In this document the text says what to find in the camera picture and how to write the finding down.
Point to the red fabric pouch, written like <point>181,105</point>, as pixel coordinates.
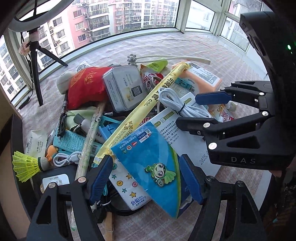
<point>87,85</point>

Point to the black marker pen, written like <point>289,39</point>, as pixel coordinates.
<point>62,120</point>

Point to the blue frog tissue pack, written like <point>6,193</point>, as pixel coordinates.
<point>154,165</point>

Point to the teal sachet packet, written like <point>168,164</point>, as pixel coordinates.
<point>70,142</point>

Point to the white head massager stick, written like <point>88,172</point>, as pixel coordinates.
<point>133,59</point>

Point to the white star-print tissue pack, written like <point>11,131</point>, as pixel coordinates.
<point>128,188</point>

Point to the ring light on tripod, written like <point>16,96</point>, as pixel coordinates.
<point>31,26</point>

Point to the chopsticks green print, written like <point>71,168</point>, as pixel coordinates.
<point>85,154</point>

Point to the orange tissue pack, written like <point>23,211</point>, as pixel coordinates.
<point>198,79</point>

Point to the silver metal tin box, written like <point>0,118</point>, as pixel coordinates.
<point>124,87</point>

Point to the white cream tube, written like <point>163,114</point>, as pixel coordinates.
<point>84,126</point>

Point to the black card holder white label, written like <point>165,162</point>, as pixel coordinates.
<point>62,176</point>

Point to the yellow-green plastic shuttlecock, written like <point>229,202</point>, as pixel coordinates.
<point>26,166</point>

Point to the white round pouch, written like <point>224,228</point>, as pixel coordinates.
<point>63,81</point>

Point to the white cardboard box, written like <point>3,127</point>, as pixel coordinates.
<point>183,142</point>

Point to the coffee mix sachet red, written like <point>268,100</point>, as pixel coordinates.
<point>149,77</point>

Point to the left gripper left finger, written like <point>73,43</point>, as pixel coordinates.
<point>50,220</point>

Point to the white wet-wipe packet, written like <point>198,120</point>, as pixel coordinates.
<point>36,143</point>

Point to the black tray box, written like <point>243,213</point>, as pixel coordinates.
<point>25,189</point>

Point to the orange toy figure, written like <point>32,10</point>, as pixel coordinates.
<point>51,152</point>

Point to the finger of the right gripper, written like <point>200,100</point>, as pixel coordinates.
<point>214,97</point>
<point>198,126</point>

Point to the blue plastic clip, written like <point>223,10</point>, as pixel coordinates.
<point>107,126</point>

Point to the green snack packet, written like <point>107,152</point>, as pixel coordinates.
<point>158,66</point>

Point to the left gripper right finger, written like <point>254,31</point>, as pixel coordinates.
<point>242,219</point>

